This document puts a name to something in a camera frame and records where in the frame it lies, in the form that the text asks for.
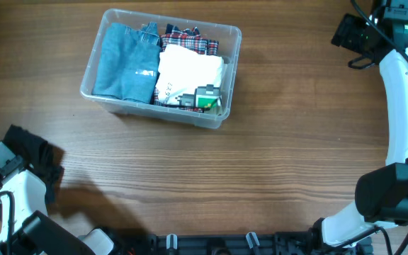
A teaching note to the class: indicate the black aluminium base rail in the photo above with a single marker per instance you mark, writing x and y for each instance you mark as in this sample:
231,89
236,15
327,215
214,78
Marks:
279,243

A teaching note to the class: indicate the black garment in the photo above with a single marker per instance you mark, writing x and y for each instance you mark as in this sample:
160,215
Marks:
39,153

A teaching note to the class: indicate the red navy plaid shirt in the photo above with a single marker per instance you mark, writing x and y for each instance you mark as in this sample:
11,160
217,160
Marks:
192,40

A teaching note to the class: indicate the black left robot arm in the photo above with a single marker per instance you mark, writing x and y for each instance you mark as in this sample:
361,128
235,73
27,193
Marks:
25,225

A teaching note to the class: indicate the blue denim jeans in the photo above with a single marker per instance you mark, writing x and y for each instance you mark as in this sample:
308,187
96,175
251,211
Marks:
129,62

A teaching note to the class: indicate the white printed t-shirt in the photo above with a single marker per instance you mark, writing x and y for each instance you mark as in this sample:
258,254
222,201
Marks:
188,79

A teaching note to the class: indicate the clear plastic storage bin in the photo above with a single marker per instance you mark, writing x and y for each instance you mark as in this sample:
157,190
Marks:
229,37

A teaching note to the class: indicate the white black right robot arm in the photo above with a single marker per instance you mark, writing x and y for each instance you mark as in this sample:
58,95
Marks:
380,38

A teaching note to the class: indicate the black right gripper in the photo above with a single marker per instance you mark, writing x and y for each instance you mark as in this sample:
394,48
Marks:
348,32

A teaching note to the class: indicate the cream cloth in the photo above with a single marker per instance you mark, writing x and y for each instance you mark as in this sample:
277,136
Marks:
217,109

